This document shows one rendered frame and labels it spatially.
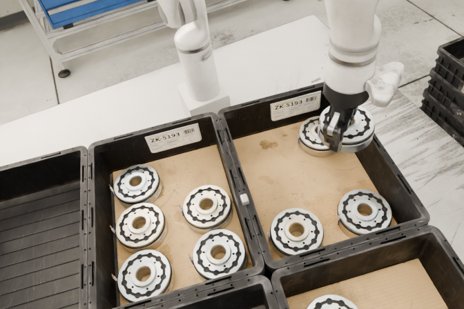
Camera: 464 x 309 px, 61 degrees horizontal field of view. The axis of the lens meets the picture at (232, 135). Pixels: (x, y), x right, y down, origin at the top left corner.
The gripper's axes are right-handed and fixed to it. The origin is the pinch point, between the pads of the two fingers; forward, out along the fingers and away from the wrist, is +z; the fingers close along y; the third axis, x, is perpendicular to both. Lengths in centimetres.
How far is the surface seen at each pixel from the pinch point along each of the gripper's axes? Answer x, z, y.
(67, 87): -190, 101, -50
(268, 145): -17.8, 17.0, -4.2
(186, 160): -33.6, 17.1, 8.5
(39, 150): -86, 30, 19
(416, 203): 16.1, 6.8, 3.5
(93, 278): -28, 8, 42
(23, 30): -276, 102, -84
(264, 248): -3.9, 6.9, 23.7
